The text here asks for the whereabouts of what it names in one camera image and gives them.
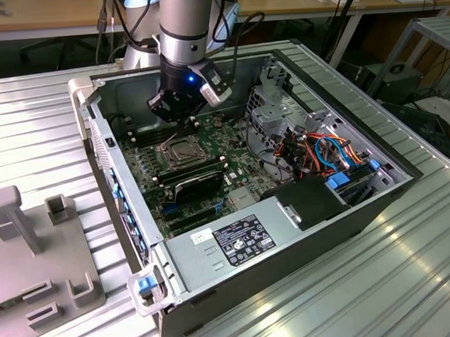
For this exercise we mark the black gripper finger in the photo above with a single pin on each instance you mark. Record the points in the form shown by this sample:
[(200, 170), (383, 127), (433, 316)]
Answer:
[(163, 107), (191, 110)]

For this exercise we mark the silver CPU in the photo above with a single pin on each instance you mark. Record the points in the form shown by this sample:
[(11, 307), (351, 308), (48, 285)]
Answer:
[(185, 151)]

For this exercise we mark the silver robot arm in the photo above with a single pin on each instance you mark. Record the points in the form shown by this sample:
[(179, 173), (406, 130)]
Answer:
[(182, 35)]

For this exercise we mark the black RAM slot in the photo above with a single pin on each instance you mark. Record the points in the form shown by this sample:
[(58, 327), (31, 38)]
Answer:
[(142, 132), (148, 139)]

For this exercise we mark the CPU socket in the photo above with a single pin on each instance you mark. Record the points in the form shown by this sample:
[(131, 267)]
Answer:
[(165, 155)]

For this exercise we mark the black expansion slot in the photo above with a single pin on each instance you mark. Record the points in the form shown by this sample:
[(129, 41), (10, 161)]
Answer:
[(191, 215), (195, 223)]

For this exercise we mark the black RAM stick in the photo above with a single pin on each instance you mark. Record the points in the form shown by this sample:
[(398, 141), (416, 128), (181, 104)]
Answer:
[(187, 172)]

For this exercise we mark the green motherboard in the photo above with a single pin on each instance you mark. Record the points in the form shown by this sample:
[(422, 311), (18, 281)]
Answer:
[(240, 164)]

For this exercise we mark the silver metal drive cage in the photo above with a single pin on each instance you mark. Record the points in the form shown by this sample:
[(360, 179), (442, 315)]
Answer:
[(267, 113)]

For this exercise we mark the pale blue teach pendant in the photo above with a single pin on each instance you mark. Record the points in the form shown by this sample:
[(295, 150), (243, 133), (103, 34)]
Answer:
[(229, 25)]

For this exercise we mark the black graphics card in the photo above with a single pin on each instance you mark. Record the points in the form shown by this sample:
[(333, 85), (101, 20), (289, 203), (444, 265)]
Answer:
[(199, 186)]

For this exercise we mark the silver chipset heatsink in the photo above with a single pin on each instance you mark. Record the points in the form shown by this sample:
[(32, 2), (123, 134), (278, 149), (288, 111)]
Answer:
[(241, 199)]

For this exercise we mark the black plastic shroud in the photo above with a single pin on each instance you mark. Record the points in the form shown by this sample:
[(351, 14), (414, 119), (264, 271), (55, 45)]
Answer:
[(310, 202)]

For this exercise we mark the silver power supply unit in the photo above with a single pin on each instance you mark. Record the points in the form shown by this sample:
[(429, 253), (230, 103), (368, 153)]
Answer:
[(199, 260)]

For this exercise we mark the wooden desk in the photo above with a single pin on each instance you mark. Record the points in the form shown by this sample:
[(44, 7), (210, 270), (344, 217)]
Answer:
[(32, 14)]

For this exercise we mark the blue disk carrier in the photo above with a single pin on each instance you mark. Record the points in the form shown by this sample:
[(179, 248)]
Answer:
[(340, 179)]

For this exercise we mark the grey open PC case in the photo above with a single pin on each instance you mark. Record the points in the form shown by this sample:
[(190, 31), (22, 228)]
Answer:
[(290, 255)]

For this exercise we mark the blue case latch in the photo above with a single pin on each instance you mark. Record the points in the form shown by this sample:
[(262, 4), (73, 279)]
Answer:
[(146, 286)]

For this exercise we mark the grey parts rack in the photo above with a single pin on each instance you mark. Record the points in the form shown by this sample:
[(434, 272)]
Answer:
[(11, 270)]

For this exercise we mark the black bag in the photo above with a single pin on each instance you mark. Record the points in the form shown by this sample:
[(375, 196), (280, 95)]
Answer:
[(426, 127)]

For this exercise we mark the grey metal slat table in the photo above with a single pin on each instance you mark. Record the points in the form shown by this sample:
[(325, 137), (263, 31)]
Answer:
[(440, 27)]

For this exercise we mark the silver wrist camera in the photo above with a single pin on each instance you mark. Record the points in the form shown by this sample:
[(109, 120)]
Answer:
[(213, 88)]

